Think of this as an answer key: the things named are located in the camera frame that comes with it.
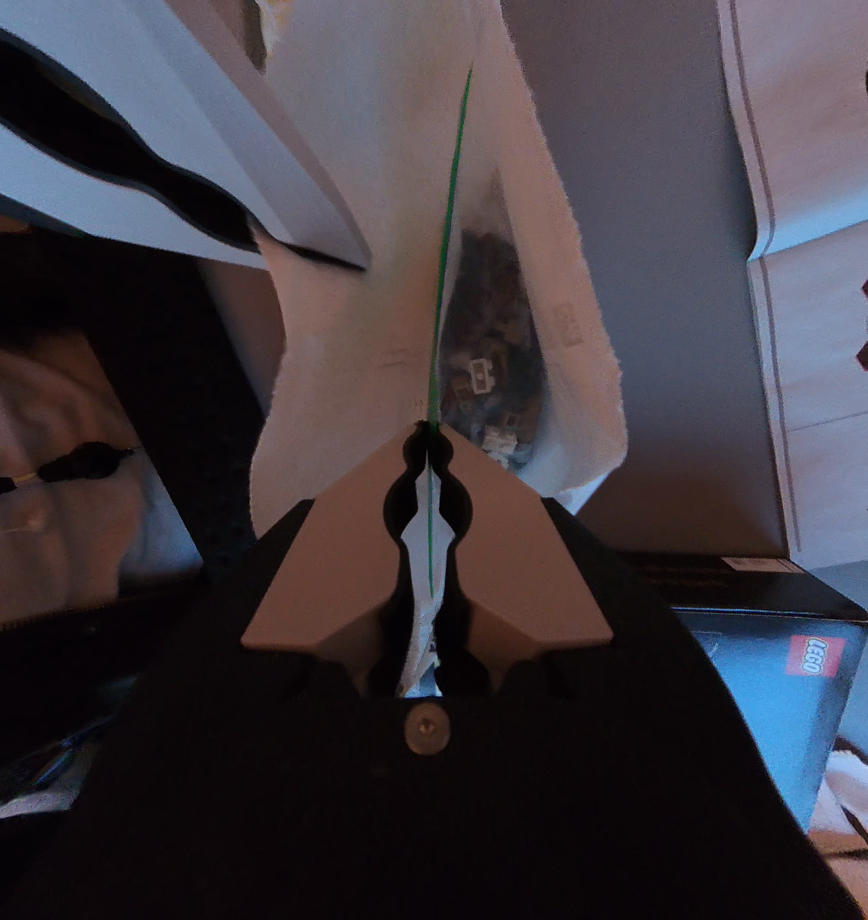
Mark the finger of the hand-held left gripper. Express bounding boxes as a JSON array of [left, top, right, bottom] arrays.
[[0, 101, 271, 270], [0, 0, 373, 272]]

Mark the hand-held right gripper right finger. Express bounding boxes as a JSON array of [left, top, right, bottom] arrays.
[[432, 423, 614, 698]]

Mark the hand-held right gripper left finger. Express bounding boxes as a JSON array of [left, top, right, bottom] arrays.
[[240, 423, 429, 698]]

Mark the pile of small toy bricks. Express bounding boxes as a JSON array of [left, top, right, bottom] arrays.
[[437, 230, 546, 468]]

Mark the large white paper bag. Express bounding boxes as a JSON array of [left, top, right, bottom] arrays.
[[250, 0, 629, 691]]

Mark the instruction booklet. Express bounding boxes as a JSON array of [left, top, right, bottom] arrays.
[[718, 0, 868, 569]]

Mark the black toy set box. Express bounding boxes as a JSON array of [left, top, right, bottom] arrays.
[[621, 552, 868, 831]]

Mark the person's light grey clothing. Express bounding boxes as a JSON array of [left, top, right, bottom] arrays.
[[0, 334, 205, 633]]

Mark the white paper packet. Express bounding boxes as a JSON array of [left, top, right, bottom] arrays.
[[811, 751, 868, 856]]

